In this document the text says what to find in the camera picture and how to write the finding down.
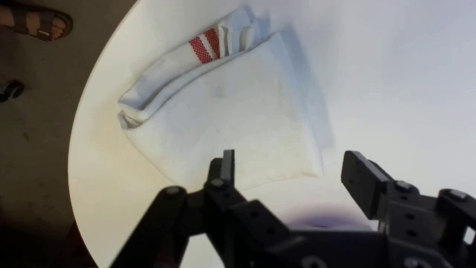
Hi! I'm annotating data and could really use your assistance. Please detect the person in pink shirt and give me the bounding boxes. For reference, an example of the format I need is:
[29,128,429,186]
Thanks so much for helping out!
[0,1,75,43]

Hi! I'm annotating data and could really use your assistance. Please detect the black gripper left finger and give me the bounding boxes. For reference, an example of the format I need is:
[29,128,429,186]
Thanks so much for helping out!
[109,149,310,268]

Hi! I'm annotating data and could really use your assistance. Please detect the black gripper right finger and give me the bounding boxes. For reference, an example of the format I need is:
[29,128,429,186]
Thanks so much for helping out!
[340,149,476,268]

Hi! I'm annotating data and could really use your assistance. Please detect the white towel with red stripes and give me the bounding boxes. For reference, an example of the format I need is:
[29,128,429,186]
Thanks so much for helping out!
[117,3,337,193]

